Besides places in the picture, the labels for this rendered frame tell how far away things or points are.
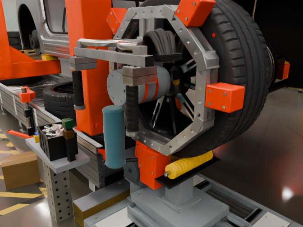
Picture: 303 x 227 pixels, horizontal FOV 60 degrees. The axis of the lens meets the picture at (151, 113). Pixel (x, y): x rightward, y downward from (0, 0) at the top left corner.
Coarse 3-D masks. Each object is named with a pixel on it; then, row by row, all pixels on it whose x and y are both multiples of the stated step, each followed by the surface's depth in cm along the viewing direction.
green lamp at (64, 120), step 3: (63, 120) 116; (66, 120) 116; (69, 120) 116; (72, 120) 117; (63, 123) 117; (66, 123) 115; (69, 123) 116; (72, 123) 117; (63, 126) 117; (66, 126) 116; (69, 126) 117; (72, 126) 118
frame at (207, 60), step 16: (128, 16) 100; (144, 16) 94; (160, 16) 88; (176, 16) 83; (128, 32) 109; (176, 32) 84; (192, 32) 81; (112, 48) 113; (192, 48) 81; (208, 48) 81; (112, 64) 116; (208, 64) 78; (208, 80) 80; (208, 112) 86; (144, 128) 117; (192, 128) 87; (208, 128) 88; (144, 144) 110; (160, 144) 102; (176, 144) 95
